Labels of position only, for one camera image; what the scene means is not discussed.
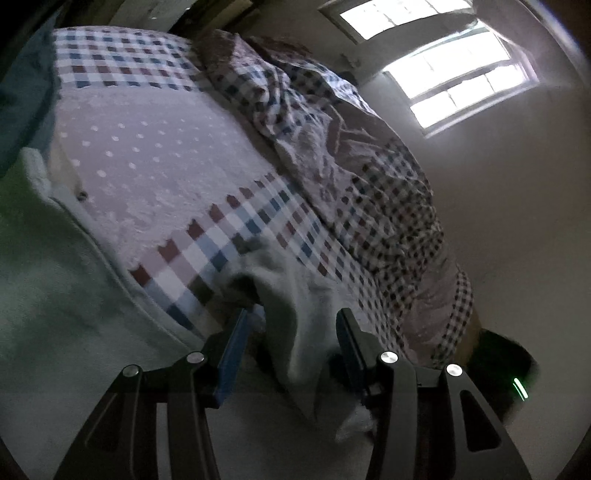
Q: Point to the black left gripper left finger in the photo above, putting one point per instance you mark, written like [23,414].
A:
[153,424]

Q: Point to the checkered crumpled quilt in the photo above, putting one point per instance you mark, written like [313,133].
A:
[363,182]

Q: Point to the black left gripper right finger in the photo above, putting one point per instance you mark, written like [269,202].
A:
[430,423]

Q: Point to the bright window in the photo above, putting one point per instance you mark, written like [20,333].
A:
[448,62]

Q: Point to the checkered bed sheet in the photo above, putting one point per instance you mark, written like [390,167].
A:
[178,180]

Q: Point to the green fleece garment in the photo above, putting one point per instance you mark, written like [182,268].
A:
[72,316]

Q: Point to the teal cartoon pillow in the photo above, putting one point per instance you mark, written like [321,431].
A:
[29,86]

